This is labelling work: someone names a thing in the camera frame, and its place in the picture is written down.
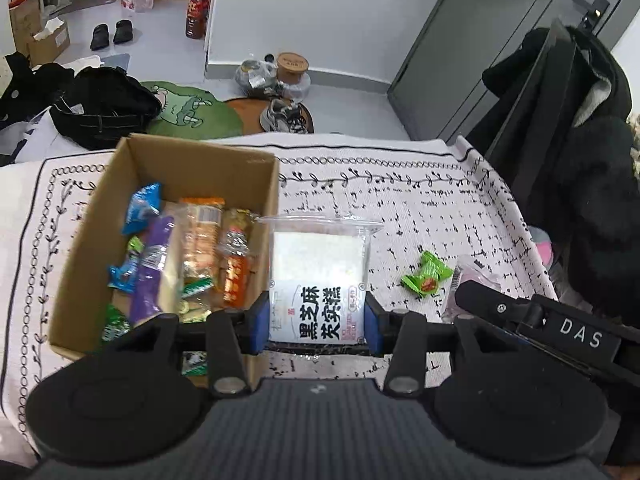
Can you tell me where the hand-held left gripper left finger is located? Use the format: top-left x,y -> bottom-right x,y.
125,291 -> 271,395

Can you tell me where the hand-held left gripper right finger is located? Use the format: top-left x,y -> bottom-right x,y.
363,291 -> 503,395

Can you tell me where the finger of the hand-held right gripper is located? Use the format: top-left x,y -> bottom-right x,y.
454,279 -> 543,332

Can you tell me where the clear packet with purple cake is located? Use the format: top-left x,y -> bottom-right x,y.
440,255 -> 485,323

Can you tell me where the orange red sausage packet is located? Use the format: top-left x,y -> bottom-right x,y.
216,208 -> 256,309

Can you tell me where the white black-print cake packet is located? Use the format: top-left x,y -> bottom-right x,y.
256,214 -> 385,348

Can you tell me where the salmon wafer snack packet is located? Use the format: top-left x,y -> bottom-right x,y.
177,196 -> 226,283

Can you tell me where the long purple snack packet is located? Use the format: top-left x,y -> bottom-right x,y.
129,212 -> 177,328

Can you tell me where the brown cardboard box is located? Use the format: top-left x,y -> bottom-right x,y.
47,133 -> 281,392

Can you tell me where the green yellow snack packet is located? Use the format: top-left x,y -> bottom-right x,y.
179,277 -> 213,323

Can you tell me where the green wrapped candy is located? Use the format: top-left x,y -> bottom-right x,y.
400,250 -> 455,297

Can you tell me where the pink plush item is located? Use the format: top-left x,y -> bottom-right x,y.
530,227 -> 556,267

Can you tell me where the white black-patterned tablecloth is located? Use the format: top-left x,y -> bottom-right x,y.
0,132 -> 558,466

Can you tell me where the dark green snack packet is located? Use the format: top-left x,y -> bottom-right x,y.
100,304 -> 134,349

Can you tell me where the small blue snack packet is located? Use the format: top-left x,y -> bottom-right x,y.
107,252 -> 143,293

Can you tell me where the black coat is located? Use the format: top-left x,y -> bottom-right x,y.
465,25 -> 640,321

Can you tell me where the grey sneaker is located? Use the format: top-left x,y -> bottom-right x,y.
260,99 -> 310,134

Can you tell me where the brown round mat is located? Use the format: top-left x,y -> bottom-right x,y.
222,97 -> 315,135

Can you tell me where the green frog floor mat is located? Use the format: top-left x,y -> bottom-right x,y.
140,81 -> 246,139

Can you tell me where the glass jar with metal clasp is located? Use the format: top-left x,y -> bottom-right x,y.
235,55 -> 279,97

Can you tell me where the glass jar with cork lid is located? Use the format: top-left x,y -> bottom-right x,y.
276,52 -> 312,103

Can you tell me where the black bag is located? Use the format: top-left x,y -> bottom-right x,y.
50,66 -> 162,150

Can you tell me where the dark grey door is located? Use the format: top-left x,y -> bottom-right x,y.
387,0 -> 628,141

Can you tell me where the red drink bottle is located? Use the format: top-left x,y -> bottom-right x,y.
186,0 -> 211,40

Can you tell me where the black white garment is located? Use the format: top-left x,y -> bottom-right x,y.
0,52 -> 76,167

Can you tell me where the open cardboard box with paper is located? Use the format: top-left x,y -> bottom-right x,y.
27,17 -> 71,67

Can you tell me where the plain cardboard box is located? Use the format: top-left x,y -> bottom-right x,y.
9,0 -> 41,45

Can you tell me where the black door handle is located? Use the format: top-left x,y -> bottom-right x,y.
565,0 -> 611,29

